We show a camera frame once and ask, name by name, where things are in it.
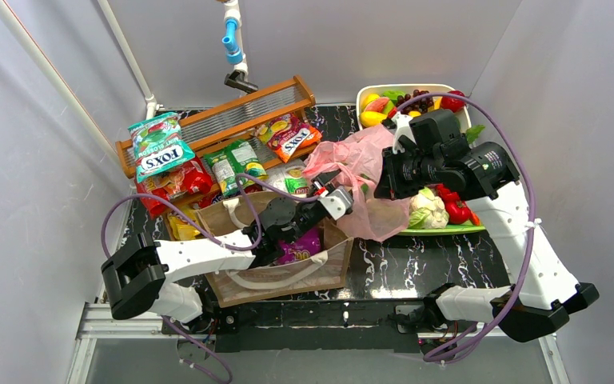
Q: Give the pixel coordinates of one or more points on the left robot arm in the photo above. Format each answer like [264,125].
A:
[142,276]

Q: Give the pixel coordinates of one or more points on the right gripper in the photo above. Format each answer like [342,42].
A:
[388,174]

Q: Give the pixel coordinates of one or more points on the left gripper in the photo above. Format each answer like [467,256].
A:
[316,202]

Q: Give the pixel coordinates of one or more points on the green Chuba snack bag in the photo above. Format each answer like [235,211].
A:
[288,177]

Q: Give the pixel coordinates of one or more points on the red cookie snack bag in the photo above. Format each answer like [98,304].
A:
[217,197]

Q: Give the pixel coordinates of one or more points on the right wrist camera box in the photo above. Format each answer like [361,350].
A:
[404,140]

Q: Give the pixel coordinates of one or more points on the brown burlap tote bag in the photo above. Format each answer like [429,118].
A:
[325,270]

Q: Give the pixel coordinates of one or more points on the white pipe with blue valve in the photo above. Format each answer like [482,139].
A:
[234,52]

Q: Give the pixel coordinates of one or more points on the yellow chips bag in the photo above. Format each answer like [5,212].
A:
[181,229]

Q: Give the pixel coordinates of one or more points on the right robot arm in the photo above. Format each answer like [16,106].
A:
[542,294]

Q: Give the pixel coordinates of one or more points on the dark grape bunch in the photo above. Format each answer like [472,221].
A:
[421,106]

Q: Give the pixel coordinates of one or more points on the green Fox's mint candy bag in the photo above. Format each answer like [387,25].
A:
[158,145]

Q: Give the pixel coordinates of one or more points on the red apple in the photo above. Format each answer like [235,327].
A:
[453,104]

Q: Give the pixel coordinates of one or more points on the purple grape candy bag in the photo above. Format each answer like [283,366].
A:
[303,248]

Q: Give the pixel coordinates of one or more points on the green lemon snack bag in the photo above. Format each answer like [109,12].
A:
[238,157]

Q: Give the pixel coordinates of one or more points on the orange Fox's fruits candy bag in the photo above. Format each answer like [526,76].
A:
[286,134]

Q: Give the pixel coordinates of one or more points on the red bell pepper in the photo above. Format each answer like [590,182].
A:
[457,210]

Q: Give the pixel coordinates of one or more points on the white wall conduit pipe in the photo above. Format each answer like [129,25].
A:
[114,151]

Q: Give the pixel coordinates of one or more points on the green vegetable tray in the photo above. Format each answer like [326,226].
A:
[448,230]

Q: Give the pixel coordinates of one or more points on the white cauliflower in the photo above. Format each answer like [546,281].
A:
[427,211]

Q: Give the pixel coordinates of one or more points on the wooden rack with glass shelves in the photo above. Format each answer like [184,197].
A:
[211,130]

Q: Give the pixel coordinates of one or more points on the pink plastic grocery bag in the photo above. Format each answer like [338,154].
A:
[359,160]

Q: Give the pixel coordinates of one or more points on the yellow mango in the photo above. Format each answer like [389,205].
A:
[371,118]

